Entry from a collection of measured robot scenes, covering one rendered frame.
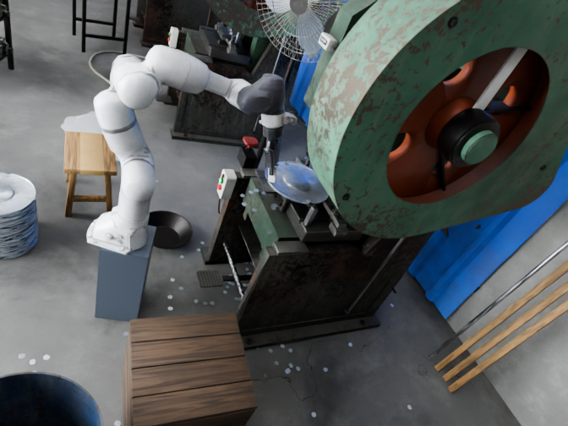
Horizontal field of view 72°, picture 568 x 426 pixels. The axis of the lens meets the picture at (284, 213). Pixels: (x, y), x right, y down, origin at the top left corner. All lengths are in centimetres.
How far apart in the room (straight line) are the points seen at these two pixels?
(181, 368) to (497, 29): 134
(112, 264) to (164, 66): 81
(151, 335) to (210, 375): 25
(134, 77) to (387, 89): 68
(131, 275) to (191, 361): 45
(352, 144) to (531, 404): 196
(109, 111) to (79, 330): 103
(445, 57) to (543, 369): 188
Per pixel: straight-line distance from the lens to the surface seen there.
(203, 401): 145
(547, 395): 256
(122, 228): 157
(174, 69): 125
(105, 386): 183
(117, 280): 175
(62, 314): 200
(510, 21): 108
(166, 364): 149
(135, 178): 135
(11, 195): 210
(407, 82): 97
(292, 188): 161
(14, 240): 214
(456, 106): 120
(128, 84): 120
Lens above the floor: 166
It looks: 37 degrees down
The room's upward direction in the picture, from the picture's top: 24 degrees clockwise
